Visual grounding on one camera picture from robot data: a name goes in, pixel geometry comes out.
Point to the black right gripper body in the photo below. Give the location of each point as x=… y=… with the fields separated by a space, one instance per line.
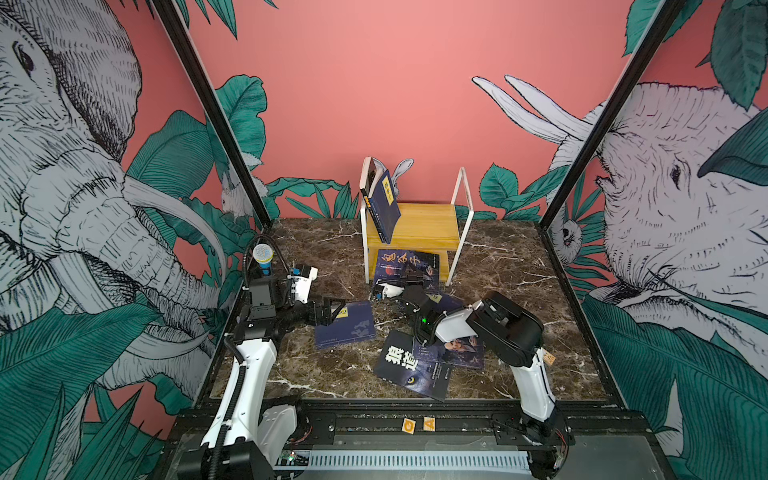
x=412 y=288

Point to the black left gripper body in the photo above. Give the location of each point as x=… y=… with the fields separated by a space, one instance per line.
x=293 y=315

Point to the blue book yellow label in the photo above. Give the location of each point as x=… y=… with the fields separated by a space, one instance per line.
x=382 y=205
x=357 y=326
x=445 y=303

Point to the dark brown book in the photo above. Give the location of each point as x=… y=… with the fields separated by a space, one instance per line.
x=368 y=182

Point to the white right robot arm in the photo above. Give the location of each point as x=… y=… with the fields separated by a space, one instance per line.
x=515 y=336

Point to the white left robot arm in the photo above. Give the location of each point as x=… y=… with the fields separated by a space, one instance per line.
x=244 y=441

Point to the dark wolf cover book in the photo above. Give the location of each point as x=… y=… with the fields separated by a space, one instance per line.
x=398 y=365

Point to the blue teal microphone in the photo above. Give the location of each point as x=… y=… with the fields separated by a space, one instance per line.
x=263 y=255

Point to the white metal wooden shelf rack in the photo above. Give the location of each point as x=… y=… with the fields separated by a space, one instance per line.
x=439 y=228

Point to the orange tag A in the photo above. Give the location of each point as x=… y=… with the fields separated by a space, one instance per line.
x=429 y=424

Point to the orange tag G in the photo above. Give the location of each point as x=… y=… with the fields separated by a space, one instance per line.
x=408 y=426

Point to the small wooden block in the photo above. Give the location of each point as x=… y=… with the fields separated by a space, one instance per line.
x=548 y=358

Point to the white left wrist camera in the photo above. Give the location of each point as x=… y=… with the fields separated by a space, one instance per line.
x=301 y=278

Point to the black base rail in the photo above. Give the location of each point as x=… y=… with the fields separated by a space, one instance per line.
x=377 y=423

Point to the white slotted cable duct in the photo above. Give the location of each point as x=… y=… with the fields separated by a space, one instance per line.
x=514 y=462

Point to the black frame post left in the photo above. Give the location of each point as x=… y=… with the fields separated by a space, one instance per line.
x=176 y=30

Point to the black frame post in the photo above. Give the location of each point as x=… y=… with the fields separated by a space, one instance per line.
x=651 y=39
x=176 y=30

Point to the black frame post right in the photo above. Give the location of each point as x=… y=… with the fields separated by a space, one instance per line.
x=651 y=39

